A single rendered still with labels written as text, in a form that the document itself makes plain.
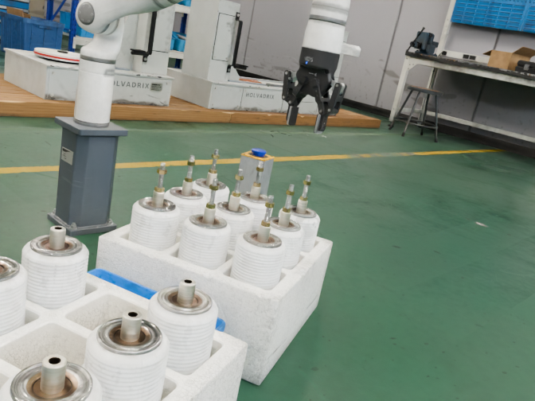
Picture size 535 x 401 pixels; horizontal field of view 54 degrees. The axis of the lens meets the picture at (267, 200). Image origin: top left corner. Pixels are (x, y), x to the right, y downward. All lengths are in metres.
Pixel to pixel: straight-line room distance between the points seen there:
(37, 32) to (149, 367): 5.05
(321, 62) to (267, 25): 6.91
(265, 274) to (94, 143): 0.70
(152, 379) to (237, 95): 3.33
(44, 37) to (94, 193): 4.14
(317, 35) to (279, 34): 6.72
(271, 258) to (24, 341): 0.43
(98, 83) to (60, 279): 0.75
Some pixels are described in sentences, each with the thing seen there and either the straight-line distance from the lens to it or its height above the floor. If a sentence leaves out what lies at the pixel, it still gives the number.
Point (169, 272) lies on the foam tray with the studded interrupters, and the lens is 1.03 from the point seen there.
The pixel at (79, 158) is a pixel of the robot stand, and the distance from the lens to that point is 1.51.
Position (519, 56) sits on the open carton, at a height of 0.91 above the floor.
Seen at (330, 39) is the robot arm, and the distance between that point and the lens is 1.02.
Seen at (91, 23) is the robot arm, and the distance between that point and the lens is 1.47.
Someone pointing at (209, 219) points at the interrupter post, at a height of 0.26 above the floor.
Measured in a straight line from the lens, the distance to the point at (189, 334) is 0.73.
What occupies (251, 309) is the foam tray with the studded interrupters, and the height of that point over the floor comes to 0.15.
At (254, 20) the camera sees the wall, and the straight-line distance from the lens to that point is 8.12.
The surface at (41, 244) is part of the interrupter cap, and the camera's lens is 0.88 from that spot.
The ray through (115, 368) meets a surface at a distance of 0.64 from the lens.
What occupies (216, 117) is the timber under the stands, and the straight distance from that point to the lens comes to 3.68.
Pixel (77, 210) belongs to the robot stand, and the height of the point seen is 0.07.
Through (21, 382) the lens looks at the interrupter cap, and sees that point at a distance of 0.59.
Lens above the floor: 0.61
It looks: 17 degrees down
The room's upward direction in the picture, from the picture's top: 12 degrees clockwise
